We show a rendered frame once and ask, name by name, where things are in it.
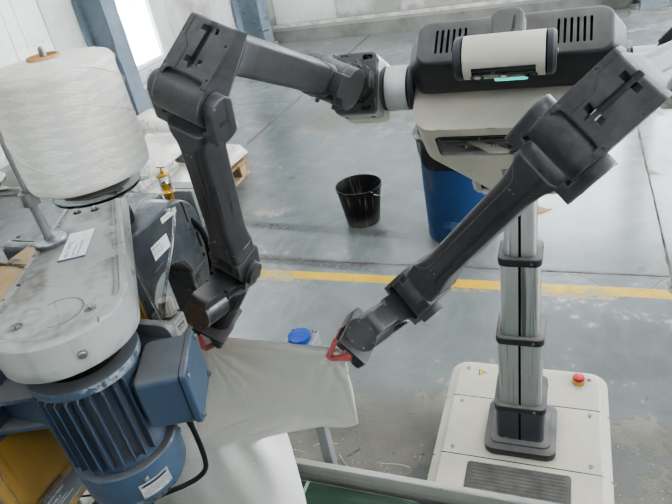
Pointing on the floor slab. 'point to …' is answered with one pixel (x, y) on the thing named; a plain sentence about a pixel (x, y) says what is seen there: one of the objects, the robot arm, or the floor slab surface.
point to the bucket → (360, 199)
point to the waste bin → (444, 193)
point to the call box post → (326, 445)
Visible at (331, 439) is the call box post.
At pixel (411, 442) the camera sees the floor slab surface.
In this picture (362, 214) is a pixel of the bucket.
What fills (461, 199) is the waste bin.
